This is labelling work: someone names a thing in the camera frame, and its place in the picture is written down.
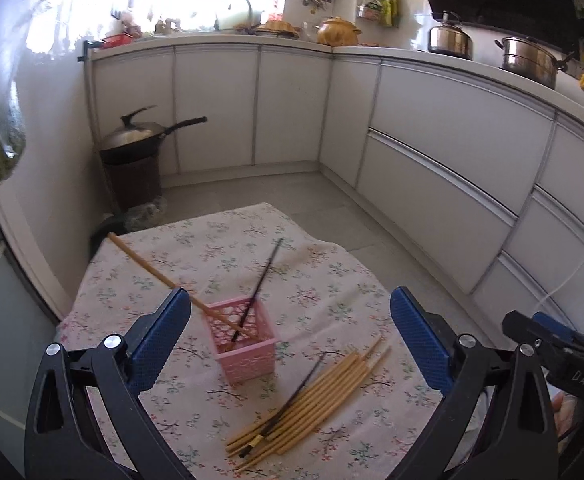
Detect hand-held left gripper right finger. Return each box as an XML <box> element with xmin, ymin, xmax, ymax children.
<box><xmin>389</xmin><ymin>286</ymin><xmax>559</xmax><ymax>480</ymax></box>

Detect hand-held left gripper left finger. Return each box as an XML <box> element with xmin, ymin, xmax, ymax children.
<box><xmin>24</xmin><ymin>287</ymin><xmax>193</xmax><ymax>480</ymax></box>

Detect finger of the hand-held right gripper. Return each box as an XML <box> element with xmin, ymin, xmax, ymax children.
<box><xmin>502</xmin><ymin>310</ymin><xmax>554</xmax><ymax>357</ymax></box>
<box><xmin>531</xmin><ymin>311</ymin><xmax>584</xmax><ymax>359</ymax></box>

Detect bamboo chopstick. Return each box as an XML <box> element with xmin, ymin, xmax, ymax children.
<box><xmin>108</xmin><ymin>232</ymin><xmax>255</xmax><ymax>342</ymax></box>

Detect pink plastic basket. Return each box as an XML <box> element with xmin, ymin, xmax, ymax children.
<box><xmin>204</xmin><ymin>296</ymin><xmax>277</xmax><ymax>387</ymax></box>

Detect bundle of bamboo chopsticks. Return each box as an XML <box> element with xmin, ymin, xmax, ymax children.
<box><xmin>224</xmin><ymin>335</ymin><xmax>393</xmax><ymax>473</ymax></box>

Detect black chopstick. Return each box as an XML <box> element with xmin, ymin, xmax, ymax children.
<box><xmin>239</xmin><ymin>352</ymin><xmax>327</xmax><ymax>458</ymax></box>
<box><xmin>232</xmin><ymin>237</ymin><xmax>283</xmax><ymax>345</ymax></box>

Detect person's right hand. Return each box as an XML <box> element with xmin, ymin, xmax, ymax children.
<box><xmin>553</xmin><ymin>391</ymin><xmax>582</xmax><ymax>443</ymax></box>

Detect dark dustpan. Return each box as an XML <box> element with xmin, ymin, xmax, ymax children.
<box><xmin>89</xmin><ymin>212</ymin><xmax>130</xmax><ymax>261</ymax></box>

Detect crumpled clear plastic bag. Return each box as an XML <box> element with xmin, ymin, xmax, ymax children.
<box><xmin>122</xmin><ymin>195</ymin><xmax>169</xmax><ymax>232</ymax></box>

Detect floral tablecloth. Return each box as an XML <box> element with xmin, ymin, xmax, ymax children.
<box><xmin>54</xmin><ymin>202</ymin><xmax>498</xmax><ymax>480</ymax></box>

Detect brown bucket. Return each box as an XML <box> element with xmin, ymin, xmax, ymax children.
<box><xmin>102</xmin><ymin>157</ymin><xmax>163</xmax><ymax>213</ymax></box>

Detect glass sliding door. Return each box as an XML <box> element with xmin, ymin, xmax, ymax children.
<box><xmin>0</xmin><ymin>180</ymin><xmax>72</xmax><ymax>461</ymax></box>

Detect black wok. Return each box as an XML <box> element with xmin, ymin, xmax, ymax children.
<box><xmin>99</xmin><ymin>116</ymin><xmax>207</xmax><ymax>166</ymax></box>

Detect steel wok lid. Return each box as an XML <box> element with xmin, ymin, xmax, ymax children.
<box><xmin>102</xmin><ymin>105</ymin><xmax>161</xmax><ymax>148</ymax></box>

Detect white lower kitchen cabinets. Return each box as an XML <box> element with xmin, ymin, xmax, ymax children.
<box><xmin>84</xmin><ymin>42</ymin><xmax>584</xmax><ymax>341</ymax></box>

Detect steel cooking pot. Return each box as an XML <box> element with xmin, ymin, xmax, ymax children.
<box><xmin>494</xmin><ymin>36</ymin><xmax>575</xmax><ymax>90</ymax></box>

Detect steel kettle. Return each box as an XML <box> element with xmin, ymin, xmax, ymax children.
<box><xmin>428</xmin><ymin>10</ymin><xmax>474</xmax><ymax>60</ymax></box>

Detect golden ceramic pot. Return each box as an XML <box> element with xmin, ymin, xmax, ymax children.
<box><xmin>317</xmin><ymin>16</ymin><xmax>363</xmax><ymax>47</ymax></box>

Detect wicker steamer basket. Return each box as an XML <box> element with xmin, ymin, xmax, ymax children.
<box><xmin>257</xmin><ymin>19</ymin><xmax>300</xmax><ymax>40</ymax></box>

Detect white cable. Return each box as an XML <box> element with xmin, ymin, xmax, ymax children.
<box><xmin>532</xmin><ymin>230</ymin><xmax>584</xmax><ymax>311</ymax></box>

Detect wall rack with packets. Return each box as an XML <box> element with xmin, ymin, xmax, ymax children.
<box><xmin>357</xmin><ymin>0</ymin><xmax>401</xmax><ymax>28</ymax></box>

